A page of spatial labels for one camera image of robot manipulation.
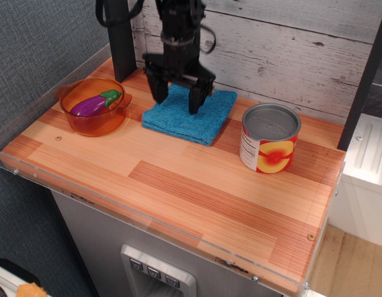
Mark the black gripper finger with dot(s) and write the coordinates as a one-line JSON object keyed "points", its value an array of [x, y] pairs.
{"points": [[198, 94], [158, 82]]}

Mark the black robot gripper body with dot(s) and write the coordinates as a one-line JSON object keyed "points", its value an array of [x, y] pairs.
{"points": [[181, 61]]}

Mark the blue cloth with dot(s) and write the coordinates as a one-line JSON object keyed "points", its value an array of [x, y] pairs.
{"points": [[172, 117]]}

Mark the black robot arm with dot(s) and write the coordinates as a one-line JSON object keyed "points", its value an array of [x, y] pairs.
{"points": [[181, 21]]}

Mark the orange transparent plastic pot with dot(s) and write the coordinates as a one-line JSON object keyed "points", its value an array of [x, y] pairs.
{"points": [[102, 124]]}

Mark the purple toy eggplant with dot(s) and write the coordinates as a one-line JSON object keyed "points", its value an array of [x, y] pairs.
{"points": [[96, 105]]}

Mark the peach label tin can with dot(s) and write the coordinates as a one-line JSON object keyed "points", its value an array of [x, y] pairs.
{"points": [[268, 139]]}

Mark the clear acrylic table guard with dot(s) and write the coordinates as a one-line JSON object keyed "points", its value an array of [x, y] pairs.
{"points": [[203, 199]]}

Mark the grey toy fridge cabinet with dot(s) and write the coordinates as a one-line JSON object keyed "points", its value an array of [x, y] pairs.
{"points": [[124, 260]]}

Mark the white toy appliance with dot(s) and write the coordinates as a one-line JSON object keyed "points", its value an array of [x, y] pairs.
{"points": [[356, 207]]}

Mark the black and orange object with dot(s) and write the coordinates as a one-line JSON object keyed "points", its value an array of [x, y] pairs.
{"points": [[12, 276]]}

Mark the dark left vertical post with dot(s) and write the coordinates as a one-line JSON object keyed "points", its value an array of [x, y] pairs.
{"points": [[120, 39]]}

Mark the dark vertical post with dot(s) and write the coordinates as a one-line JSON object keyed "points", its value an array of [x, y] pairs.
{"points": [[362, 92], [120, 39]]}

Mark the dark right vertical post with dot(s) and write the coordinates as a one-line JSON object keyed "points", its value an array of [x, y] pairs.
{"points": [[362, 92]]}

